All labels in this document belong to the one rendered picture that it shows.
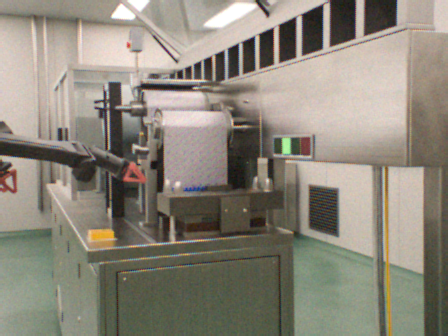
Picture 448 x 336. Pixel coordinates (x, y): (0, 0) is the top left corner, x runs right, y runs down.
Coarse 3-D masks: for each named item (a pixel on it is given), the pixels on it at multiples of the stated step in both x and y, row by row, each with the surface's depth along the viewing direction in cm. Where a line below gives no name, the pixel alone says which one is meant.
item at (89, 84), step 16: (64, 80) 300; (80, 80) 271; (96, 80) 273; (112, 80) 276; (128, 80) 279; (64, 96) 304; (80, 96) 271; (96, 96) 274; (128, 96) 280; (64, 112) 309; (80, 112) 271; (96, 112) 274; (64, 128) 313; (80, 128) 272; (96, 128) 274; (128, 128) 280; (96, 144) 275; (128, 144) 281; (128, 160) 281; (64, 176) 323; (96, 176) 275; (80, 192) 273; (96, 192) 276; (128, 192) 282
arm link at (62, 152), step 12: (0, 132) 144; (0, 144) 142; (12, 144) 144; (24, 144) 148; (36, 144) 151; (48, 144) 155; (60, 144) 160; (72, 144) 166; (12, 156) 148; (24, 156) 150; (36, 156) 153; (48, 156) 156; (60, 156) 159; (72, 156) 162; (84, 156) 165
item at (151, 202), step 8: (152, 144) 188; (144, 152) 188; (152, 152) 188; (144, 160) 188; (152, 160) 188; (144, 168) 187; (152, 168) 188; (152, 176) 189; (152, 184) 189; (152, 192) 189; (152, 200) 189; (152, 208) 189; (152, 216) 190; (144, 224) 188; (152, 224) 189
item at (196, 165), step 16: (192, 144) 185; (208, 144) 188; (224, 144) 190; (176, 160) 183; (192, 160) 186; (208, 160) 188; (224, 160) 190; (176, 176) 184; (192, 176) 186; (208, 176) 188; (224, 176) 190
